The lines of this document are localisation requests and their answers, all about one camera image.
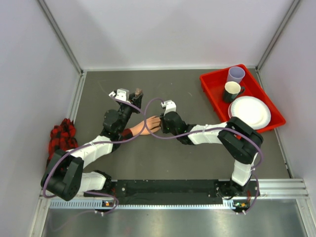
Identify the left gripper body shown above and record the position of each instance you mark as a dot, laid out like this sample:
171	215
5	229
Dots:
132	108

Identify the red plastic tray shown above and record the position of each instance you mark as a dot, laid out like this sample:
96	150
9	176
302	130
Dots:
213	86

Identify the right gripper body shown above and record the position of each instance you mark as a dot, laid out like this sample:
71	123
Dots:
166	128

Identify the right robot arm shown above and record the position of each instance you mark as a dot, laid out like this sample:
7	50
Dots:
238	138

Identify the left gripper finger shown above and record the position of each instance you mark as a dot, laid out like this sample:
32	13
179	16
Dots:
140	98
133	98

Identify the glitter nail polish bottle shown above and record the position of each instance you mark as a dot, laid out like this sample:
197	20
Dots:
138	92

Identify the red black plaid sleeve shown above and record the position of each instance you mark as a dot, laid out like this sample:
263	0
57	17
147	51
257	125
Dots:
62	137

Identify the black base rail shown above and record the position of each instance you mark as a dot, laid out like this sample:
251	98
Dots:
177	192

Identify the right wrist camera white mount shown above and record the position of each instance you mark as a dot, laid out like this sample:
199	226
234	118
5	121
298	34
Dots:
168	106

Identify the white cable duct strip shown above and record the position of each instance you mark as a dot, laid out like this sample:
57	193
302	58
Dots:
107	204

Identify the mannequin hand with long nails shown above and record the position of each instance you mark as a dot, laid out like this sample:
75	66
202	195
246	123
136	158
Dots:
151	124

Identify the black mug white inside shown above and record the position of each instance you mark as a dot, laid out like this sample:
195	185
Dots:
231	91

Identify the white paper plates stack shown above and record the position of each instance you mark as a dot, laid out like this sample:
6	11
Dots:
250	110

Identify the lavender plastic cup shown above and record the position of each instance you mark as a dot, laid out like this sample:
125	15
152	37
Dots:
235	74

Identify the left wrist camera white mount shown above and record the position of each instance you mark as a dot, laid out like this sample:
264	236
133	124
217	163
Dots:
120	94

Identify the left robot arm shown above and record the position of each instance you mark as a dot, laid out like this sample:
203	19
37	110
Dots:
64	176

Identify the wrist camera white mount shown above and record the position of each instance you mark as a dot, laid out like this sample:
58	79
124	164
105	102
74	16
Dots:
120	94
168	106

